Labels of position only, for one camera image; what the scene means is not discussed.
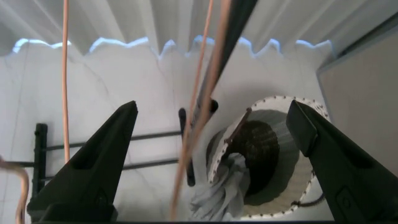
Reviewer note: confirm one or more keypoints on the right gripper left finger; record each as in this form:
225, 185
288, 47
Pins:
77, 193

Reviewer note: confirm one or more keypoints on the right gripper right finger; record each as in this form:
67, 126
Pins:
357, 186

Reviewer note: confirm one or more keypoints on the pink clothes hanger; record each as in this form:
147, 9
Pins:
65, 93
202, 124

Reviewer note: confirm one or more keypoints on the black clothes rack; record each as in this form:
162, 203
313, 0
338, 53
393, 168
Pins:
40, 155

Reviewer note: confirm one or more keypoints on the white laundry basket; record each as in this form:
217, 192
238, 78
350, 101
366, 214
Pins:
289, 186

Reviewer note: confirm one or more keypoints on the pale grey shorts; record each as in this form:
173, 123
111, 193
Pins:
224, 193

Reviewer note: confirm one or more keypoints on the white curtain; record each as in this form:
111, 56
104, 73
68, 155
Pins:
124, 18

